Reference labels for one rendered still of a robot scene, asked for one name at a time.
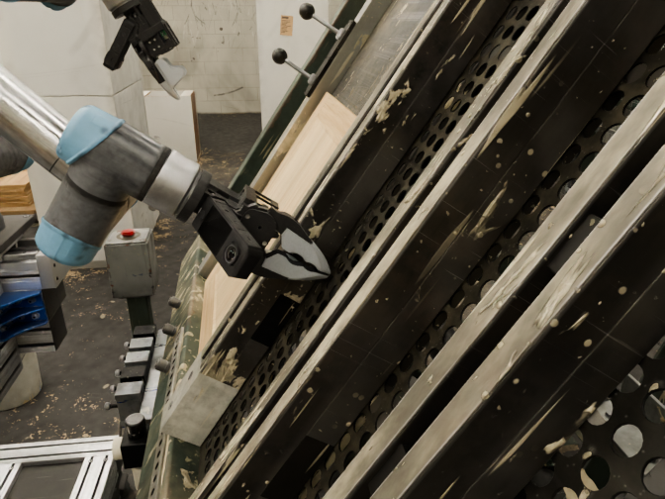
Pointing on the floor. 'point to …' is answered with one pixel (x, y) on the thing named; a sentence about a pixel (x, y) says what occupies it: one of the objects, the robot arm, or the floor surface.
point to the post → (140, 312)
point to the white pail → (23, 386)
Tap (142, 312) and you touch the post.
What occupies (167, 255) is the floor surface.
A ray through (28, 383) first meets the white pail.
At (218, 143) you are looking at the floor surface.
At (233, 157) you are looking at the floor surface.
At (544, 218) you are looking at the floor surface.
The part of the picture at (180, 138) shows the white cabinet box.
